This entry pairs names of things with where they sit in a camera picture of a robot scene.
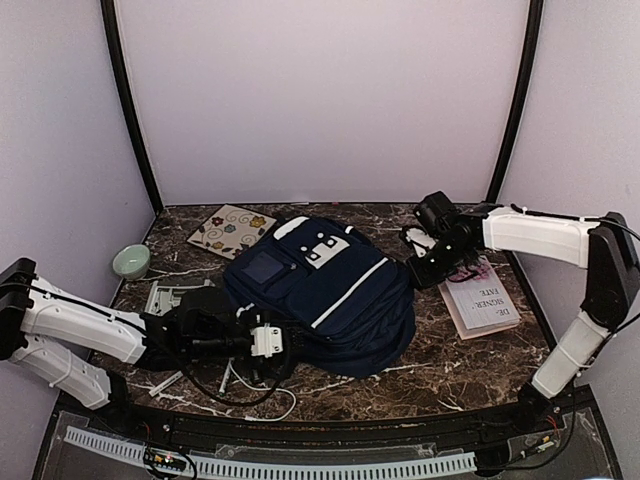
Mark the right black frame post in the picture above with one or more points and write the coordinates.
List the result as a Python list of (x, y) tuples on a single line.
[(519, 97)]

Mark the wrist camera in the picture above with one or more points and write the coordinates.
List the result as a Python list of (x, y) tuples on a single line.
[(269, 340), (418, 240)]

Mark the pale green ceramic bowl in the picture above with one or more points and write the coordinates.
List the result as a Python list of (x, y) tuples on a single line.
[(132, 262)]

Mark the left black frame post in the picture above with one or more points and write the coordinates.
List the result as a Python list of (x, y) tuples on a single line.
[(126, 100)]

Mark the green capped white marker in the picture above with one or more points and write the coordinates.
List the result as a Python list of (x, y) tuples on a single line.
[(225, 379)]

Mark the grey ianra booklet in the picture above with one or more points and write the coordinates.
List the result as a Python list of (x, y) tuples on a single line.
[(163, 297)]

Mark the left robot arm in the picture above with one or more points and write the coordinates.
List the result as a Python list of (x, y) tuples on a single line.
[(39, 322)]

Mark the red capped white marker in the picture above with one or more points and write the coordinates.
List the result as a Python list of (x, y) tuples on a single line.
[(166, 383)]

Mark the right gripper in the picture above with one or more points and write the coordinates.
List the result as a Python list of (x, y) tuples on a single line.
[(421, 275)]

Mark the navy blue student backpack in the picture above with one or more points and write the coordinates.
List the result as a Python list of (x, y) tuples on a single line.
[(352, 303)]

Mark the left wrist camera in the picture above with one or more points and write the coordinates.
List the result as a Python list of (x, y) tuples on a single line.
[(269, 340)]

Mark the grey slotted cable duct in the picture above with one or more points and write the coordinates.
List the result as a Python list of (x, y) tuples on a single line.
[(243, 462)]

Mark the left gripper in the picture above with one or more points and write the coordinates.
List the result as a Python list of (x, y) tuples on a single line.
[(276, 361)]

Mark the pink flowered white book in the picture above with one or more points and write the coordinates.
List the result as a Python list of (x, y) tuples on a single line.
[(478, 302)]

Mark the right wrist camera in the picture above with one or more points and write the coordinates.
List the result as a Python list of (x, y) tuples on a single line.
[(418, 240)]

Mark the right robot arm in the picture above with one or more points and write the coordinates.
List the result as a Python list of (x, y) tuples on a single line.
[(591, 259)]

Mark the black frame post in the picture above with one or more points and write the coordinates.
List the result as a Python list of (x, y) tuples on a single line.
[(126, 100), (519, 97)]

